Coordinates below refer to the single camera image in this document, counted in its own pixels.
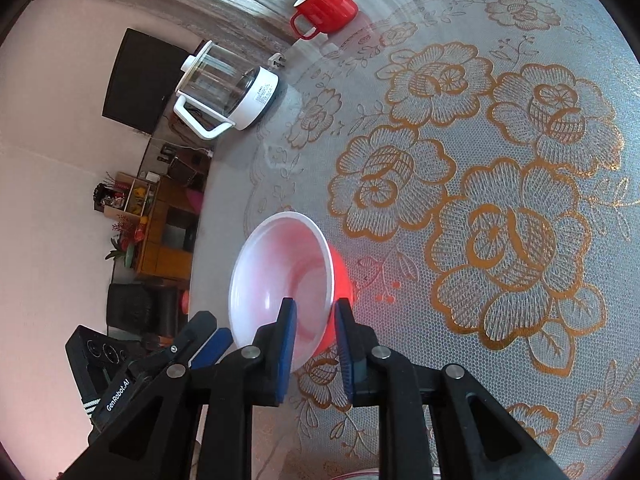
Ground grey lace curtain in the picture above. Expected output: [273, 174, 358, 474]
[30, 0, 381, 56]

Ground black flat television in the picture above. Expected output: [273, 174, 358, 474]
[102, 27, 193, 135]

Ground wooden desk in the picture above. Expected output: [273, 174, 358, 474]
[134, 175, 203, 281]

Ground black speaker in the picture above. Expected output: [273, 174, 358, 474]
[167, 157, 198, 181]

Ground black sofa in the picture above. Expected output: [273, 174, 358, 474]
[107, 282, 181, 338]

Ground wooden desktop shelf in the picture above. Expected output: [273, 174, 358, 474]
[102, 172, 156, 221]

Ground red mug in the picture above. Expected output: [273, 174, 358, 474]
[290, 0, 359, 41]

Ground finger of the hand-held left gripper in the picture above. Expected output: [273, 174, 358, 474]
[191, 327, 234, 371]
[170, 311, 217, 368]

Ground potted green plant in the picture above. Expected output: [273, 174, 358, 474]
[105, 237, 138, 268]

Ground white glass electric kettle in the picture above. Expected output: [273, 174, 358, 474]
[173, 40, 281, 139]

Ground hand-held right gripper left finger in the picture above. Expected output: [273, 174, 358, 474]
[62, 297, 298, 480]

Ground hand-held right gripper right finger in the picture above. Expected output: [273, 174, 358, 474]
[334, 298, 571, 480]

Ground red bowl white inside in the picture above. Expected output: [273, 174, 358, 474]
[229, 211, 357, 373]

